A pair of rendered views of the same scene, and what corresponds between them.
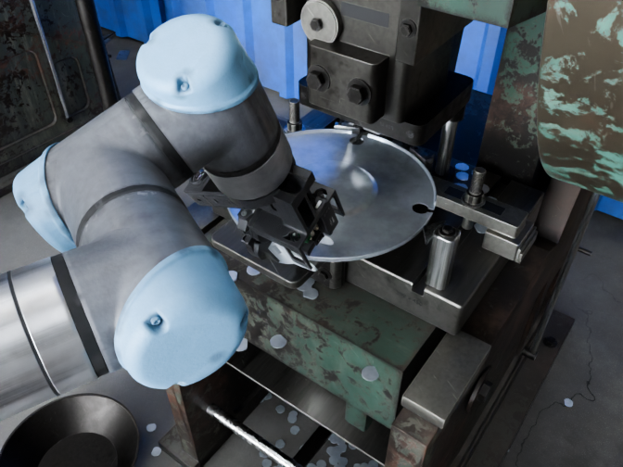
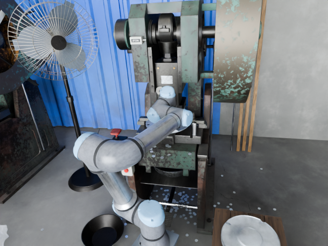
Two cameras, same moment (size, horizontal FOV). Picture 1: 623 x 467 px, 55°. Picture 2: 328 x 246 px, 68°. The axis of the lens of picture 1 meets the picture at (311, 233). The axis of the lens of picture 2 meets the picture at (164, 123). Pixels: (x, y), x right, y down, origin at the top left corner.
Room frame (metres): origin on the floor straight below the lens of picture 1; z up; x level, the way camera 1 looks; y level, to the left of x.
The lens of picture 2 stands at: (-0.65, 0.55, 1.50)
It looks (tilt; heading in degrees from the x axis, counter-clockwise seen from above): 27 degrees down; 337
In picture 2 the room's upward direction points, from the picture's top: 3 degrees counter-clockwise
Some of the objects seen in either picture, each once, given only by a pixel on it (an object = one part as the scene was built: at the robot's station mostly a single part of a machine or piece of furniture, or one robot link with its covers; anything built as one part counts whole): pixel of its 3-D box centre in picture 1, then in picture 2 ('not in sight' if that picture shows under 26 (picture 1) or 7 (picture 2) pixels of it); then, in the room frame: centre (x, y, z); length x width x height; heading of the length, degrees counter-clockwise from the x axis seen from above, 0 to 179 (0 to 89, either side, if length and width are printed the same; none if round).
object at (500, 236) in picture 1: (478, 201); (194, 119); (0.66, -0.24, 0.76); 0.17 x 0.06 x 0.10; 54
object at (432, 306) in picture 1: (373, 202); (171, 128); (0.76, -0.10, 0.68); 0.45 x 0.30 x 0.06; 54
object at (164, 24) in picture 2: not in sight; (168, 43); (0.76, -0.10, 1.27); 0.21 x 0.12 x 0.34; 144
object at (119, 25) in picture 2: not in sight; (130, 37); (0.92, 0.09, 1.31); 0.22 x 0.12 x 0.22; 144
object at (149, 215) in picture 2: not in sight; (150, 217); (0.12, 0.32, 0.62); 0.13 x 0.12 x 0.14; 30
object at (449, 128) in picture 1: (448, 133); not in sight; (0.76, -0.20, 0.81); 0.02 x 0.02 x 0.14
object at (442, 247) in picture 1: (442, 256); (194, 128); (0.55, -0.17, 0.75); 0.03 x 0.03 x 0.10; 54
